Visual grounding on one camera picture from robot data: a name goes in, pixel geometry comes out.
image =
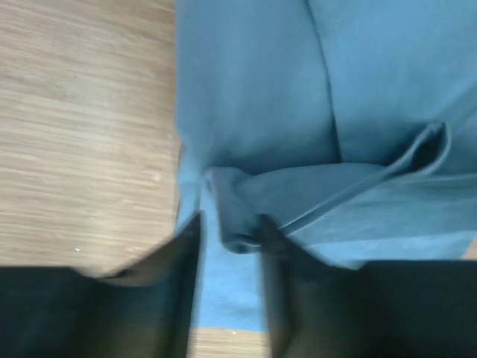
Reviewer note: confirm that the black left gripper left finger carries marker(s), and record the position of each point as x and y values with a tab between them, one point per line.
144	310

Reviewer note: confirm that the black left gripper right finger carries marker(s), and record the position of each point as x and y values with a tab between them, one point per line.
399	308

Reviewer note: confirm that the light blue t shirt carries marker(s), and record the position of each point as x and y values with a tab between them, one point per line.
351	123

